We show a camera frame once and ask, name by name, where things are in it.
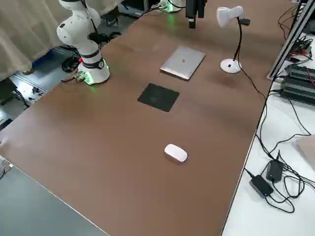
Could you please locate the beige curtain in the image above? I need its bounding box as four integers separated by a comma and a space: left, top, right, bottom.
0, 0, 83, 82

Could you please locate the black lamp power cable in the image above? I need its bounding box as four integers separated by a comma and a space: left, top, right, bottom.
239, 66, 274, 158

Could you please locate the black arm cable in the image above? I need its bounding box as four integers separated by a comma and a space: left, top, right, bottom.
80, 0, 105, 47

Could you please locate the silver closed laptop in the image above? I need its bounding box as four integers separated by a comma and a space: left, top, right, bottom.
159, 45, 207, 82

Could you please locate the black power adapter brick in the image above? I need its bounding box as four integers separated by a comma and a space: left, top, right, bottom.
265, 159, 284, 183
249, 174, 275, 199

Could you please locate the aluminium frame post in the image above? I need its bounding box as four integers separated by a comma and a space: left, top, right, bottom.
266, 0, 315, 80

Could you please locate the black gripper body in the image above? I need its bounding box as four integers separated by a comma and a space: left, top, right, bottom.
186, 0, 205, 8

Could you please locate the white desk lamp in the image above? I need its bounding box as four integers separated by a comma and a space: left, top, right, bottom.
216, 5, 245, 74

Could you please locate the white computer mouse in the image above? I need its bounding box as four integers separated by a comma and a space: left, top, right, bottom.
163, 144, 189, 166

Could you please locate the black mouse pad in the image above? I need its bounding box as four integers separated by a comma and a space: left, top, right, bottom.
137, 83, 181, 113

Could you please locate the black cable hub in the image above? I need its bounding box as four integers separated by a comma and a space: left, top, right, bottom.
289, 36, 314, 62

